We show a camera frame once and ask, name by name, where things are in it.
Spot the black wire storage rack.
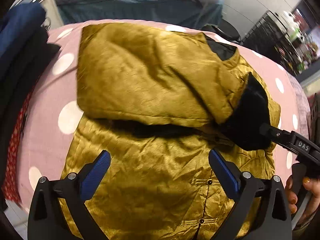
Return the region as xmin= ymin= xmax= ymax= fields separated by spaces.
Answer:
xmin=241 ymin=10 xmax=301 ymax=76

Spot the black round stool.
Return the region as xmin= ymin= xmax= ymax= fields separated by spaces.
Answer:
xmin=201 ymin=19 xmax=241 ymax=43

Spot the grey and teal duvet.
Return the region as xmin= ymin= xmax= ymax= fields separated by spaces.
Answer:
xmin=55 ymin=0 xmax=224 ymax=29

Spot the pink polka dot bedsheet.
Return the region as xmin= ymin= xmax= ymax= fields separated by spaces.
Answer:
xmin=17 ymin=23 xmax=298 ymax=211

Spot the white appliance with screen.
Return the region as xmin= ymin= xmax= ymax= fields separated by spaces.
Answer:
xmin=11 ymin=0 xmax=64 ymax=30

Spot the mauve knitted blanket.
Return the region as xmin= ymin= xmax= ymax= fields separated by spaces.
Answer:
xmin=287 ymin=73 xmax=310 ymax=139

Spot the person's right hand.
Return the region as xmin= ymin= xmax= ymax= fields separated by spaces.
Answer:
xmin=285 ymin=174 xmax=320 ymax=224

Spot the navy blue garment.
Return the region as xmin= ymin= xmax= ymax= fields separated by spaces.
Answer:
xmin=1 ymin=3 xmax=46 ymax=61

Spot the mustard yellow satin jacket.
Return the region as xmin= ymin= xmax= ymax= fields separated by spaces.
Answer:
xmin=62 ymin=23 xmax=280 ymax=239

